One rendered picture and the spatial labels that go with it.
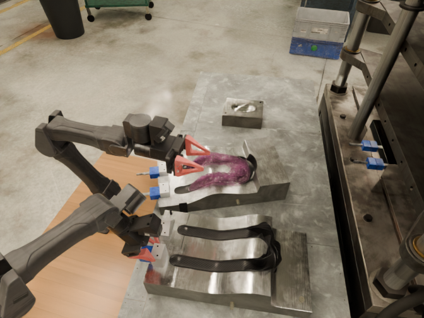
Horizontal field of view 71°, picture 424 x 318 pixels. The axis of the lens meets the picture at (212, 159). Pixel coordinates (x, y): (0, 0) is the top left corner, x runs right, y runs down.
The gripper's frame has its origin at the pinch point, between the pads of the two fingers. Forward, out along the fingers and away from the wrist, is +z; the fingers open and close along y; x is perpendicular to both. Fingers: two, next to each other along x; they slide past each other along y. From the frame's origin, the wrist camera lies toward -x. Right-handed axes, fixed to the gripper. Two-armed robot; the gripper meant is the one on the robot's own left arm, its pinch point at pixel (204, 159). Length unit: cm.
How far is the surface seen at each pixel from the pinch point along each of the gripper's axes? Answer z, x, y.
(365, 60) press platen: 55, 13, 102
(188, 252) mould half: -0.8, 30.5, -12.9
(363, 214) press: 59, 38, 25
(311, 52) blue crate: 47, 112, 313
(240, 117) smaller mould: 1, 33, 62
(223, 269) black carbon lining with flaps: 11.2, 29.8, -15.3
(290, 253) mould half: 31.2, 31.9, -3.2
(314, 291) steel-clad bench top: 41, 37, -11
